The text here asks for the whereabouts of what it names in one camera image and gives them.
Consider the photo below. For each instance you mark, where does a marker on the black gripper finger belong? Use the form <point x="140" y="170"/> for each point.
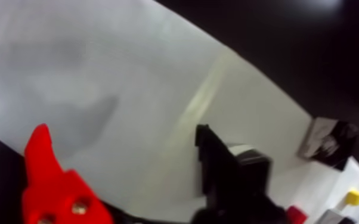
<point x="220" y="187"/>

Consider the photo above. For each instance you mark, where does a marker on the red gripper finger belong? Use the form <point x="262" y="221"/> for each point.
<point x="51" y="194"/>

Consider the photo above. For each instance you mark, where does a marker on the red cube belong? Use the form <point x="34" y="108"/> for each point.
<point x="296" y="215"/>

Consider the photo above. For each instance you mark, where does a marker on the yellow cube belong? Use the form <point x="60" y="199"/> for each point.
<point x="354" y="197"/>

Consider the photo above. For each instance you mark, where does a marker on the white paper sheet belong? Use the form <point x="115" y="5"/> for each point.
<point x="120" y="78"/>

